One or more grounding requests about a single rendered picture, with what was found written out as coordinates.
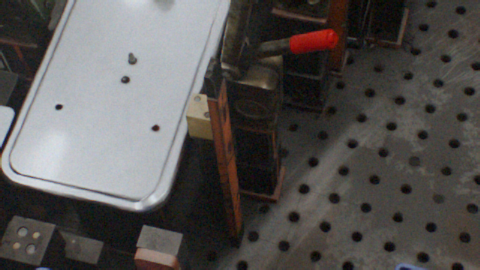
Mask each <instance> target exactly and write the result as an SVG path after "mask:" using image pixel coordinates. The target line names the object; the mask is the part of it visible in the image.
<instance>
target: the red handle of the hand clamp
mask: <svg viewBox="0 0 480 270"><path fill-rule="evenodd" d="M337 42H338V37H337V35H336V34H335V33H334V31H333V30H331V29H328V30H324V31H315V32H311V33H307V34H300V35H295V36H292V37H291V38H287V39H283V40H275V41H270V42H265V43H258V44H254V45H250V46H243V48H242V51H241V55H240V59H239V63H242V62H248V61H253V60H258V59H266V58H271V57H275V56H284V55H288V54H295V55H297V54H302V53H310V52H315V51H320V50H328V49H332V48H334V47H335V45H336V43H337Z"/></svg>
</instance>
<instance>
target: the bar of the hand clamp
mask: <svg viewBox="0 0 480 270"><path fill-rule="evenodd" d="M258 1H259V0H230V1H229V10H228V14H227V19H226V32H225V37H224V42H223V49H222V55H221V60H220V62H224V63H227V64H231V65H234V66H236V67H237V68H238V66H239V59H240V55H241V52H242V48H243V47H244V46H245V41H246V34H247V30H248V23H249V19H250V16H251V9H252V5H253V3H254V4H257V3H258Z"/></svg>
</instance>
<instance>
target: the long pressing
mask: <svg viewBox="0 0 480 270"><path fill-rule="evenodd" d="M229 5H230V0H67V2H66V4H65V6H64V9H63V10H62V12H61V15H60V17H59V19H58V22H57V23H58V24H57V26H56V27H55V31H54V32H53V35H52V37H51V40H50V41H49V44H48V46H47V48H46V51H45V53H44V55H43V58H42V60H41V62H40V65H39V66H38V68H37V71H36V73H35V75H34V78H33V80H32V82H31V85H30V87H29V89H28V92H27V95H26V97H25V100H24V102H23V104H22V107H21V109H20V111H19V114H18V116H17V118H16V121H15V122H14V124H13V127H12V129H11V131H10V134H9V136H8V138H7V141H6V143H5V145H4V148H3V149H2V150H1V153H0V173H1V175H2V177H3V178H4V180H5V181H7V182H8V183H9V184H10V185H12V186H14V187H15V188H19V189H23V190H26V191H32V192H35V193H39V194H45V195H48V196H51V197H61V198H64V199H67V200H73V201H77V202H80V203H85V204H89V205H92V206H98V207H101V208H105V209H114V210H117V211H120V212H126V213H129V214H132V215H147V214H150V213H152V212H156V211H157V210H158V209H161V208H162V207H163V206H164V205H165V204H167V202H168V201H169V199H170V197H171V196H172V194H173V191H174V187H175V185H176V181H177V179H178V177H179V173H180V170H181V168H182V164H183V161H184V159H185V155H186V153H187V150H188V146H189V144H190V140H191V138H190V132H189V128H188V123H187V119H186V113H187V111H188V107H189V103H190V100H191V96H192V94H193V92H194V93H198V94H201V95H206V86H205V81H204V76H205V74H206V70H207V66H208V63H209V59H210V57H215V58H217V57H218V54H219V52H220V49H221V46H222V43H223V41H224V37H225V32H226V23H227V14H228V10H229ZM128 53H133V54H134V57H135V58H136V59H137V62H136V63H135V64H130V63H128V60H129V58H128ZM123 76H127V77H129V78H130V81H129V82H127V83H123V82H122V77H123ZM57 104H61V105H62V109H60V110H56V109H55V106H56V105H57ZM153 125H158V126H159V127H160V128H159V130H157V131H153V130H152V126H153Z"/></svg>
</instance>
